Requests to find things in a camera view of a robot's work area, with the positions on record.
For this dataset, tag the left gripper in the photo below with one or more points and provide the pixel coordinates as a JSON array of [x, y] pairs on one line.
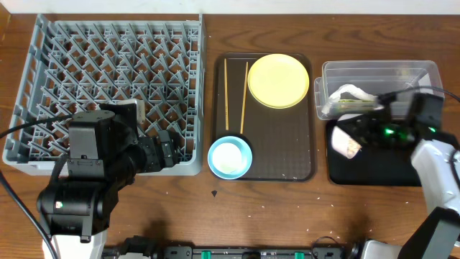
[[164, 150]]

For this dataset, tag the clear plastic bin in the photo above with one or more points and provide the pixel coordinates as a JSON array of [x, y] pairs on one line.
[[377, 77]]

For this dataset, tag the pale pink bowl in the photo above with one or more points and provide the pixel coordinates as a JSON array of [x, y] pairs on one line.
[[339, 139]]

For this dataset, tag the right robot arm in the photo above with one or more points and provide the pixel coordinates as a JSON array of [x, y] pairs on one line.
[[435, 158]]

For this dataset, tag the dark brown serving tray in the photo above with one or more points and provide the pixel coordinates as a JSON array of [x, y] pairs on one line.
[[283, 141]]

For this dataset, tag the small white cup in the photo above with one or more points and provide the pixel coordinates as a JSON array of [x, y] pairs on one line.
[[227, 158]]

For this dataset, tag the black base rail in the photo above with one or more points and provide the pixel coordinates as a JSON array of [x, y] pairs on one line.
[[142, 247]]

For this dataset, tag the grey dish rack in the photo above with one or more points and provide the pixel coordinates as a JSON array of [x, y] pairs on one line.
[[76, 66]]

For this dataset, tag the white napkin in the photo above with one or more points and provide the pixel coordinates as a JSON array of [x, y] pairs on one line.
[[350, 89]]

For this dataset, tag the light blue bowl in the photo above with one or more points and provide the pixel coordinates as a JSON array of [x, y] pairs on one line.
[[247, 157]]

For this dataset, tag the wooden chopstick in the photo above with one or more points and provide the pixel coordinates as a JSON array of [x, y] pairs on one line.
[[243, 104], [226, 99]]

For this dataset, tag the yellow plate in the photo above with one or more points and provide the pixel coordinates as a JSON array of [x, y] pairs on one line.
[[278, 81]]

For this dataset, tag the black waste tray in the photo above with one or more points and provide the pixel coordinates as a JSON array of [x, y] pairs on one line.
[[370, 167]]

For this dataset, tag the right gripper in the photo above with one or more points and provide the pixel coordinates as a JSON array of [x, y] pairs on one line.
[[361, 128]]

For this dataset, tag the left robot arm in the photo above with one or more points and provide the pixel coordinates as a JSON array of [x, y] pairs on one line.
[[106, 153]]

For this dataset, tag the green orange snack wrapper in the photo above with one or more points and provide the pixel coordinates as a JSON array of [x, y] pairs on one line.
[[355, 104]]

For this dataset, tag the rice and food scraps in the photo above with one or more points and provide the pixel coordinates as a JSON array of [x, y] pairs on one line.
[[352, 148]]

